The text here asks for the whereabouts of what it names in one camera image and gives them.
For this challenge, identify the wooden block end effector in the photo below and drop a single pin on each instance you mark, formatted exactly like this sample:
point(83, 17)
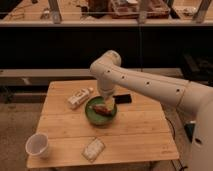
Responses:
point(110, 103)

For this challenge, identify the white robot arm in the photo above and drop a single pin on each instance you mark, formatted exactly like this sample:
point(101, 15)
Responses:
point(188, 96)

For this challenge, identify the brown food in bowl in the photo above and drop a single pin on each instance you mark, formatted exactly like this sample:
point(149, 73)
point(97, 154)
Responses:
point(101, 109)

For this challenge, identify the black smartphone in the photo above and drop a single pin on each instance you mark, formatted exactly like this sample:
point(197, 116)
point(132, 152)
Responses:
point(122, 99)

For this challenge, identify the green bowl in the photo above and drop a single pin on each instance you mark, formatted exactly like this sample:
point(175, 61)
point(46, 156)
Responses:
point(95, 118)

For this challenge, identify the wooden folding table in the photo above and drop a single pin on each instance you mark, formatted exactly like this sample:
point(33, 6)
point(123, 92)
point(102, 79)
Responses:
point(138, 133)

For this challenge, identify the wrapped snack packet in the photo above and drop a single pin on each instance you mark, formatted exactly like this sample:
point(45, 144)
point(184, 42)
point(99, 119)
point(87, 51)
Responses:
point(93, 150)

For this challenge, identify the black power adapter box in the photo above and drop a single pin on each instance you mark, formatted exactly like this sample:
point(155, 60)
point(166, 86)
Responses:
point(189, 129)

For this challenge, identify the white paper cup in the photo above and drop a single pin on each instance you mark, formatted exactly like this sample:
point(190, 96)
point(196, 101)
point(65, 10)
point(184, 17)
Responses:
point(38, 146)

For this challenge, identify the long metal bench rail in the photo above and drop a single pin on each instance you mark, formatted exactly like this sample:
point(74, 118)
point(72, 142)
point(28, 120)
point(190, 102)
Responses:
point(42, 77)

